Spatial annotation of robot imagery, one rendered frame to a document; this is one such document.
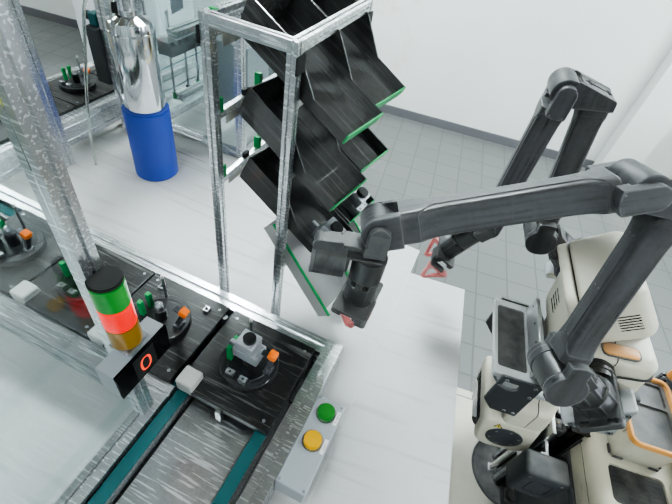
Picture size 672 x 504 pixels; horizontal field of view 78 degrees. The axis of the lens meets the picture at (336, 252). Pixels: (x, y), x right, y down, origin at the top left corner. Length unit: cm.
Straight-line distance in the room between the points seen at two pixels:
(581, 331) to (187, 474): 83
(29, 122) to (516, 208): 61
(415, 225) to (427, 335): 74
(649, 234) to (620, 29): 353
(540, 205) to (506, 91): 362
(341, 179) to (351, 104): 17
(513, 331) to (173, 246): 107
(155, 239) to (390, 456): 99
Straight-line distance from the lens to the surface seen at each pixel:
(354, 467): 112
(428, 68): 422
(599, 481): 144
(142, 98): 160
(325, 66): 91
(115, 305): 69
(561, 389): 90
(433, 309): 141
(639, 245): 80
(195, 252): 146
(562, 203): 70
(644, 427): 148
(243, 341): 96
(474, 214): 66
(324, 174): 92
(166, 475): 105
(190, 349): 111
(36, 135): 55
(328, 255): 67
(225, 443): 106
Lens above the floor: 191
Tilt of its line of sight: 45 degrees down
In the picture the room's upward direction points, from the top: 12 degrees clockwise
